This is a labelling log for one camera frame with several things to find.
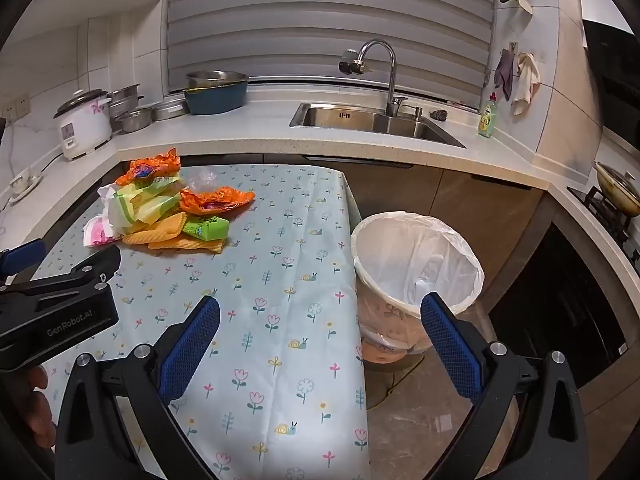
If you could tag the stacked steel pot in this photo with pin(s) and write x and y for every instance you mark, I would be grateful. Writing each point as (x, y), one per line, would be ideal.
(124, 96)

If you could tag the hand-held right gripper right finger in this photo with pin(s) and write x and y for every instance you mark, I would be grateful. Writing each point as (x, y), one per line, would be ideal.
(452, 350)

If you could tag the white plastic trash bin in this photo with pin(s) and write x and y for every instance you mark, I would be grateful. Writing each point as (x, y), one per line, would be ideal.
(382, 352)

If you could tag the stainless steel sink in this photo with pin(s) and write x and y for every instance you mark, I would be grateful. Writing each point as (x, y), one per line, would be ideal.
(370, 121)

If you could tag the white power strip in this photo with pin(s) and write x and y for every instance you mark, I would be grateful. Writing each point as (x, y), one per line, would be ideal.
(22, 183)

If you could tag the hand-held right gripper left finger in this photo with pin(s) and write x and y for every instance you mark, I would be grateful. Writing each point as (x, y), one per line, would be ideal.
(192, 347)

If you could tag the cream hanging cloth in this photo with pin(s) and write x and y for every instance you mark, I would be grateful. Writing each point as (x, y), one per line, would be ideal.
(527, 82)

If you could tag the shallow steel pan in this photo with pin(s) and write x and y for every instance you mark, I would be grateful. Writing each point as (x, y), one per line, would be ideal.
(170, 110)

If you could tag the dark scouring ball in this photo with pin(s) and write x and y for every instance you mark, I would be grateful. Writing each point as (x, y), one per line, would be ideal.
(440, 115)

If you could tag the yellow pan with glass lid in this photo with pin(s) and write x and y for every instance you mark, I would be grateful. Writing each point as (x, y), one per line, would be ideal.
(617, 190)

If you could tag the orange snack wrapper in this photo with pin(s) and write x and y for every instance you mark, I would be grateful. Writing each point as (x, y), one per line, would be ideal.
(220, 199)
(145, 167)

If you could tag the black built-in oven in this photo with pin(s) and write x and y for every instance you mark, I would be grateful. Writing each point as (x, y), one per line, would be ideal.
(565, 310)

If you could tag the orange foam net sleeve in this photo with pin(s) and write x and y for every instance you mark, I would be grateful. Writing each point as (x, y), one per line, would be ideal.
(160, 232)
(200, 245)

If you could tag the steel soap dispenser pump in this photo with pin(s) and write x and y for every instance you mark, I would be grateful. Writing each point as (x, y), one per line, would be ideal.
(416, 111)

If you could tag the speckled kitchen countertop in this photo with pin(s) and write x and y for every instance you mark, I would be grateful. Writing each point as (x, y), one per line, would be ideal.
(280, 140)

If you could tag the pink white wrapper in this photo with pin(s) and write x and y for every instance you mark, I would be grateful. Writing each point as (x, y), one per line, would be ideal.
(97, 234)

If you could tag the white rice cooker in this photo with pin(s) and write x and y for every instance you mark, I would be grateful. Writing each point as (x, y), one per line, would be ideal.
(82, 125)

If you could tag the white crumpled plastic bag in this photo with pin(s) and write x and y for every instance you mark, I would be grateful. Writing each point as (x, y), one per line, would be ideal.
(107, 195)

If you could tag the chrome kitchen faucet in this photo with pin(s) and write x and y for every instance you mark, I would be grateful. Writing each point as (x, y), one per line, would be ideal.
(391, 75)

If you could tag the grey striped window blind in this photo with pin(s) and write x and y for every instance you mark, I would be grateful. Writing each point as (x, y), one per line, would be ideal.
(325, 20)

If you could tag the clear crumpled plastic wrap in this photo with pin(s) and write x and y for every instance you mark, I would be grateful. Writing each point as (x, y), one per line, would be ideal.
(204, 179)

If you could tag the floral light blue tablecloth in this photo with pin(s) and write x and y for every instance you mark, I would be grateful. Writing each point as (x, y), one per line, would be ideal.
(280, 260)

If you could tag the white lined trash bin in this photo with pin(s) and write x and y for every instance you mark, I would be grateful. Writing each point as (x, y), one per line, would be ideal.
(425, 255)

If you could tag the grey hanging cloth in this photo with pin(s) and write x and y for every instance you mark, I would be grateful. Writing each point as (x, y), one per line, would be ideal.
(505, 72)

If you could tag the wall power outlet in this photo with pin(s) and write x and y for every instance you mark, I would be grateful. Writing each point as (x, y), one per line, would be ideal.
(15, 107)

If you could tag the wooden base cabinet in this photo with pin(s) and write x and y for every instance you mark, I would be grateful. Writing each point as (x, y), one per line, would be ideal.
(450, 200)

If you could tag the dark blue basin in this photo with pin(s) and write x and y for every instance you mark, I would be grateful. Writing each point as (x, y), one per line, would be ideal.
(217, 101)

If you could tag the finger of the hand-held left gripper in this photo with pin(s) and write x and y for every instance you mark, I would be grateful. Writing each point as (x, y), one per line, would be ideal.
(95, 265)
(22, 256)

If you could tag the green dish soap bottle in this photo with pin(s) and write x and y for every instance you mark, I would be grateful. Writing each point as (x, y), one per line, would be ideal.
(487, 119)

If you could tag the steel mixing bowl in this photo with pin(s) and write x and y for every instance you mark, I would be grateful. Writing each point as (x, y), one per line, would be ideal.
(215, 79)

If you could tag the person's left hand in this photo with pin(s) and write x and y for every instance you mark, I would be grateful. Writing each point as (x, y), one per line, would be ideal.
(32, 405)

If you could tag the black range hood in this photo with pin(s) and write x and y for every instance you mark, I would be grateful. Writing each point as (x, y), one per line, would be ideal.
(615, 75)

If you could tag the green carton packet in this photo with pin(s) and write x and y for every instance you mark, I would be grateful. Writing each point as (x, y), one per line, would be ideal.
(205, 227)

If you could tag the black gas stove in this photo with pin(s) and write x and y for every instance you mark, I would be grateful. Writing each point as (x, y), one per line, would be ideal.
(600, 207)

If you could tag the yellow green snack packet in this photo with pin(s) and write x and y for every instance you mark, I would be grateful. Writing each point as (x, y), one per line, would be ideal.
(145, 208)
(161, 185)

